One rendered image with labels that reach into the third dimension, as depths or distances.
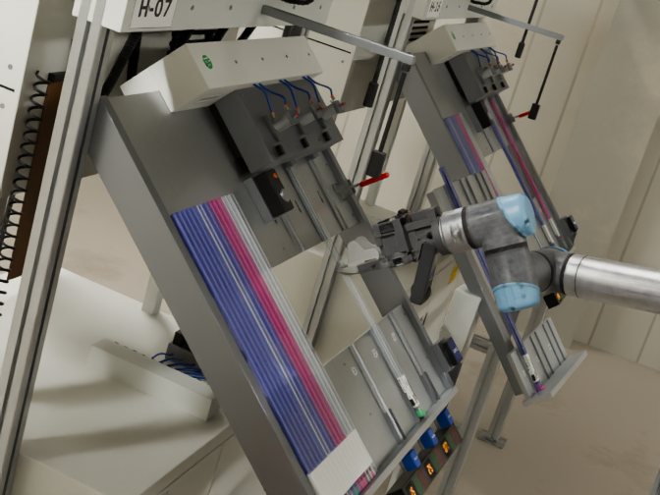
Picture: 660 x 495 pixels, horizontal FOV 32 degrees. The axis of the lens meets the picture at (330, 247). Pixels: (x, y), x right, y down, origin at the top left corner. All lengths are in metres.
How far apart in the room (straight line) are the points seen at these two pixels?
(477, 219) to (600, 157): 2.91
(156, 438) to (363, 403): 0.36
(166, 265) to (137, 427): 0.45
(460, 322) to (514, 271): 0.62
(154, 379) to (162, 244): 0.52
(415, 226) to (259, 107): 0.34
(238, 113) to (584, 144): 3.05
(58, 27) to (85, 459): 0.68
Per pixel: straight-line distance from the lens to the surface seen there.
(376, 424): 1.96
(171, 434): 2.04
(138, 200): 1.66
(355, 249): 2.04
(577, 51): 4.94
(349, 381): 1.94
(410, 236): 2.01
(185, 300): 1.66
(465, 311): 2.54
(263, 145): 1.92
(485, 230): 1.95
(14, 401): 1.82
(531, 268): 1.97
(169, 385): 2.12
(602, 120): 4.82
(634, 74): 4.80
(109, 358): 2.17
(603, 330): 5.16
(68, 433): 1.97
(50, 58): 1.79
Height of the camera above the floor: 1.59
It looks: 17 degrees down
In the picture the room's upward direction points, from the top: 17 degrees clockwise
